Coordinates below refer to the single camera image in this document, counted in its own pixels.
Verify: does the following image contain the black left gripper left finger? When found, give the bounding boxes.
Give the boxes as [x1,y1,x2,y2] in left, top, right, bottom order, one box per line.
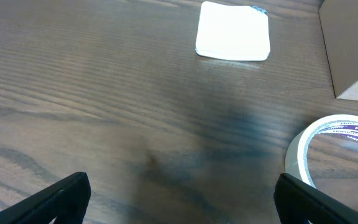
[0,172,91,224]

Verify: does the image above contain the yellow sticky note pad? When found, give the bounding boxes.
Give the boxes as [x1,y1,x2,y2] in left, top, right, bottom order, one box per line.
[195,1,270,61]

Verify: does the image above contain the white clear tape roll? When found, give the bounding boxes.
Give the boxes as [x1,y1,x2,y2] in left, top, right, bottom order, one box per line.
[285,114,358,187]

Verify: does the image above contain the brown cardboard box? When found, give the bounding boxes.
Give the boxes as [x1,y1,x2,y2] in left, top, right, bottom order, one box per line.
[319,0,358,101]

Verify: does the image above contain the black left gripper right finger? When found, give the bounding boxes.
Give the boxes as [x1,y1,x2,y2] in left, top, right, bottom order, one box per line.
[273,173,358,224]

